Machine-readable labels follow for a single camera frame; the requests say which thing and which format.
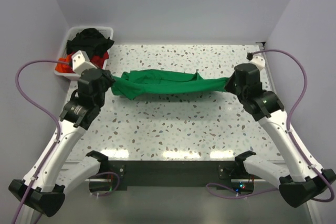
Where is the green t shirt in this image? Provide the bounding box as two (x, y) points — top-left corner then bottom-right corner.
(111, 69), (229, 100)

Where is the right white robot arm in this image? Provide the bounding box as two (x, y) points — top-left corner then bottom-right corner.
(225, 63), (335, 208)

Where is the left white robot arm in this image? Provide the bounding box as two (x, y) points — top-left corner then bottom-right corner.
(8, 68), (115, 217)

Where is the red t shirt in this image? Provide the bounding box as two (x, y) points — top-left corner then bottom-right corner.
(90, 51), (109, 69)

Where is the orange t shirt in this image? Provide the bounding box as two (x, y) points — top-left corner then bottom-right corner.
(55, 55), (74, 73)

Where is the black t shirt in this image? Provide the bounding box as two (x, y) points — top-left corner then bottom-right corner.
(66, 28), (114, 59)

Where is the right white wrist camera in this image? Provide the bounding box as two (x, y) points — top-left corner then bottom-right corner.
(247, 52), (266, 71)

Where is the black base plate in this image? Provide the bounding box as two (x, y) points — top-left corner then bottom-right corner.
(89, 161), (256, 193)

